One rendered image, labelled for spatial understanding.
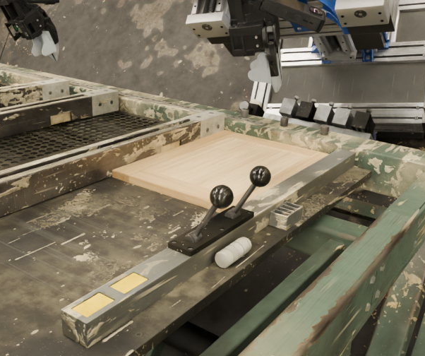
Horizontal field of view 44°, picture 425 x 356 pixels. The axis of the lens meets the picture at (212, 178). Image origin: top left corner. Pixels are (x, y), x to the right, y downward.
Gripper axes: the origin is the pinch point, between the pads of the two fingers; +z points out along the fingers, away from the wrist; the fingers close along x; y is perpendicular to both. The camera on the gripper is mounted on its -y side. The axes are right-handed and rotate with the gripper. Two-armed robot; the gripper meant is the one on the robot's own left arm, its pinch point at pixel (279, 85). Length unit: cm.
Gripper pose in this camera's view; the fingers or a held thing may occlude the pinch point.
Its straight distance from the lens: 103.6
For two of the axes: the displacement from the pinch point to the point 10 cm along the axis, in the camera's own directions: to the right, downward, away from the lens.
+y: -9.7, 0.5, 2.5
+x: -1.7, 6.2, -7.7
